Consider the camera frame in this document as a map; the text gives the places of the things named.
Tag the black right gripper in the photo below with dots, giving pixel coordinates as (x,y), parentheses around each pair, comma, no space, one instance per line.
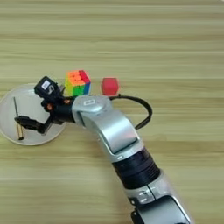
(59,110)

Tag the multicolour puzzle cube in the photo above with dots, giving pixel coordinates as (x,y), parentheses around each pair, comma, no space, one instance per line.
(77,82)

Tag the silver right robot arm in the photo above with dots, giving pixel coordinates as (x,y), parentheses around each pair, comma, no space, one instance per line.
(122,137)

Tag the round beige plate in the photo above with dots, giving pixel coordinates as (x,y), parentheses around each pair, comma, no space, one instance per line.
(32,105)

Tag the black box with white label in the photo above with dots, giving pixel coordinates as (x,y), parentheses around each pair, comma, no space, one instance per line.
(46,86)

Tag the small red cube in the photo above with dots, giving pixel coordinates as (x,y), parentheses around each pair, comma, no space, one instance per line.
(110,86)

